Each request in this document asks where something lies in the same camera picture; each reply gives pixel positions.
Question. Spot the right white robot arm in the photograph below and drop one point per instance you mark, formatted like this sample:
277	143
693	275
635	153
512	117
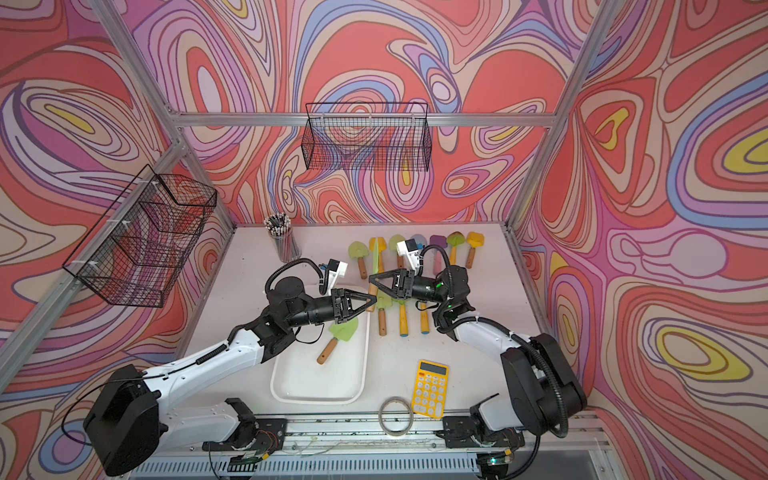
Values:
542	391

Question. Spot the blue shovel pink handle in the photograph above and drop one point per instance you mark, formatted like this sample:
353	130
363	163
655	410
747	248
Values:
420	241

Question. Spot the green plastic shovel yellow handle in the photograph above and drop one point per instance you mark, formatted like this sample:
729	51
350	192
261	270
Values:
403	318

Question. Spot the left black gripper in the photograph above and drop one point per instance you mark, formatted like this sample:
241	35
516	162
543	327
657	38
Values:
339	313

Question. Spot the clear cup of pens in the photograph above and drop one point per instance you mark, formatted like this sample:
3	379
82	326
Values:
279	227

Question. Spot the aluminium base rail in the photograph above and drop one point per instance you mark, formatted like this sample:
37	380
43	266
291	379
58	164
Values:
393	445

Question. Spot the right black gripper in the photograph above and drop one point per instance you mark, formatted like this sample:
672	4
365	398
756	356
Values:
408	284

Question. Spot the black wire basket back wall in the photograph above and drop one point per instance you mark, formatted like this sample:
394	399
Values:
371	136

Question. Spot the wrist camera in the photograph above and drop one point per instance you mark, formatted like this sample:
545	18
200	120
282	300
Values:
411	254
334	270

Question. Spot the purple shovel pink handle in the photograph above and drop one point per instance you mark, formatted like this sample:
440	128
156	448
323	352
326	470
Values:
438	262

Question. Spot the green shovel wooden handle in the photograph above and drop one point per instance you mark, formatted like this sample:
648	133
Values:
341	332
359	252
393	247

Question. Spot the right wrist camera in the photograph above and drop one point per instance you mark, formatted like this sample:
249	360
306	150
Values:
411	254

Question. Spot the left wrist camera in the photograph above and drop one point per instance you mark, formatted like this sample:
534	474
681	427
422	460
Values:
334	270

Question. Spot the white plastic storage box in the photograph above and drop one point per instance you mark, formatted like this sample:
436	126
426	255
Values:
298	378

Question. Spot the yellow calculator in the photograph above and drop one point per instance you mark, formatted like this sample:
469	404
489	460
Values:
430	389

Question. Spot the black wire basket wall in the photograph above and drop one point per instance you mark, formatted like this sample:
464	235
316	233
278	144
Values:
371	136
146	247

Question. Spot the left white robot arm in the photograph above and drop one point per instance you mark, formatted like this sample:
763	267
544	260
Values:
138	413

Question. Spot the black wire basket left wall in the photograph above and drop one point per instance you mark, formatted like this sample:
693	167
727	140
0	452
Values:
146	247

